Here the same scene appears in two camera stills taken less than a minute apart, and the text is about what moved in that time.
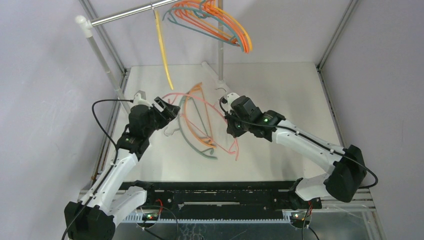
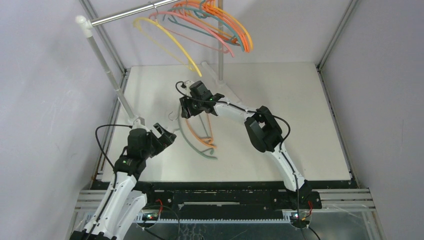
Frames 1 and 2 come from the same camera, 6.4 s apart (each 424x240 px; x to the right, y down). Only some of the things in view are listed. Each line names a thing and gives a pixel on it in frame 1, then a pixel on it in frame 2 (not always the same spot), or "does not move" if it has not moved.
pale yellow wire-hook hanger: x=157 y=16 → x=190 y=66
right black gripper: x=232 y=127 → x=188 y=107
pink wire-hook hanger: x=232 y=152 → x=203 y=24
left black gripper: x=169 y=112 → x=165 y=139
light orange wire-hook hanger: x=190 y=128 does not move
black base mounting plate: x=220 y=197 does not move
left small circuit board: x=150 y=216 does not move
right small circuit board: x=298 y=217 does not move
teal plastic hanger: x=236 y=41 does not move
